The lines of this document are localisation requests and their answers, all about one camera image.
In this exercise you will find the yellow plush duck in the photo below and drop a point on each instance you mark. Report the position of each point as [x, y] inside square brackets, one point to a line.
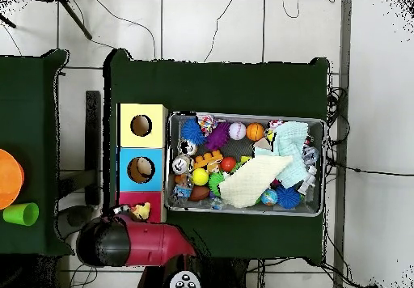
[141, 211]

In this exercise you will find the cream waffle cloth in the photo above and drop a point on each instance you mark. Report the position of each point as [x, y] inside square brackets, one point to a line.
[252, 181]

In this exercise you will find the mint green waffle cloth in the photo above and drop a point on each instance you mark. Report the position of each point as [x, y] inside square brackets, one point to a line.
[291, 149]

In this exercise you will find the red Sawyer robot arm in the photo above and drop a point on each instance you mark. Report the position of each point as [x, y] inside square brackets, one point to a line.
[152, 242]

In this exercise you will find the wooden three-hole box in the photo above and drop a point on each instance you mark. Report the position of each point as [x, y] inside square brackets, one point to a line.
[152, 184]

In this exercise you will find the silver mesh bin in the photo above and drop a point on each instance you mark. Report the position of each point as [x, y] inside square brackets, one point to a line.
[315, 200]

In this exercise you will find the grey floor base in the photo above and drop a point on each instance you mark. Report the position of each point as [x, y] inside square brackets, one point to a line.
[76, 216]

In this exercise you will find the yellow ball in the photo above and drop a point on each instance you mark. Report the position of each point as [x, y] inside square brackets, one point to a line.
[200, 176]

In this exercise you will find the orange toy brick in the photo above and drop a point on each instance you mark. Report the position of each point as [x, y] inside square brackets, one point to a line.
[208, 159]

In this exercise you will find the green plastic cup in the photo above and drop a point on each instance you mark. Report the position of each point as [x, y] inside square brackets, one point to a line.
[19, 214]

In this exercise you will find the blue fuzzy ball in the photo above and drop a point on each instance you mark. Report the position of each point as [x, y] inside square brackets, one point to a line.
[192, 132]

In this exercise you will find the red ball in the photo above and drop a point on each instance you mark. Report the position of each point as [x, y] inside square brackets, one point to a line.
[228, 164]

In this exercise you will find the orange bowl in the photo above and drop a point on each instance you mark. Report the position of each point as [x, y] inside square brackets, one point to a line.
[9, 178]

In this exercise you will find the purple spiky ball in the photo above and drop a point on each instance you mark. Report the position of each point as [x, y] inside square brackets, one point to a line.
[218, 136]

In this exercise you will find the white toy baseball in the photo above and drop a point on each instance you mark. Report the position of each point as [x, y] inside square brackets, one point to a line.
[237, 130]

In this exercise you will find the dark green tablecloth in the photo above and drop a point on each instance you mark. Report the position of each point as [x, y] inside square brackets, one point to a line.
[26, 106]
[210, 87]

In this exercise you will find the orange toy basketball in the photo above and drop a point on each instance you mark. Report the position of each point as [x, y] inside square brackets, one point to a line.
[255, 132]

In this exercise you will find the black tripod leg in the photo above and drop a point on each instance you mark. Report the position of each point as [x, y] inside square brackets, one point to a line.
[8, 22]
[76, 19]

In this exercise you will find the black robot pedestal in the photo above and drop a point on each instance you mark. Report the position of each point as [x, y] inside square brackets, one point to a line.
[226, 275]

